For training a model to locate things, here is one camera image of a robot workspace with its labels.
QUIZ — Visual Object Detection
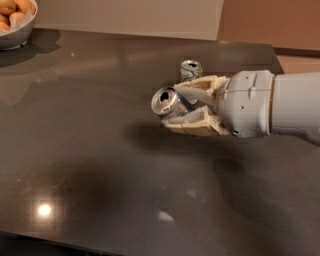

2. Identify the orange fruit in bowl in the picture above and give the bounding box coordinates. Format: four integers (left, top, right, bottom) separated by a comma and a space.
0, 0, 37, 33

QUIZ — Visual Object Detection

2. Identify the white green 7up can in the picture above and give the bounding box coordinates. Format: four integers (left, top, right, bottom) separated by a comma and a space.
179, 60, 202, 82

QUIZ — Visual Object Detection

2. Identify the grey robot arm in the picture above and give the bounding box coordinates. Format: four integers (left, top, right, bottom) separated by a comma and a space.
151, 70, 320, 143

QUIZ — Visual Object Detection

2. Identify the white paper napkin in bowl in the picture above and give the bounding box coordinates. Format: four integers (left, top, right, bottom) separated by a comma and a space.
9, 9, 36, 32

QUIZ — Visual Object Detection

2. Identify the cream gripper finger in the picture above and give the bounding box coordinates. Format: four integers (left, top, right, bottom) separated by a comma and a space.
162, 106, 231, 137
173, 75, 228, 105

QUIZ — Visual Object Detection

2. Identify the blue silver redbull can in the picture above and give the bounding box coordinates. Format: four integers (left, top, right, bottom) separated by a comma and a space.
151, 87, 194, 118

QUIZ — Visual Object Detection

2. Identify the silver metal fruit bowl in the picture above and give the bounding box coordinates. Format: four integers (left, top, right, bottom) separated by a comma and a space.
0, 0, 38, 50

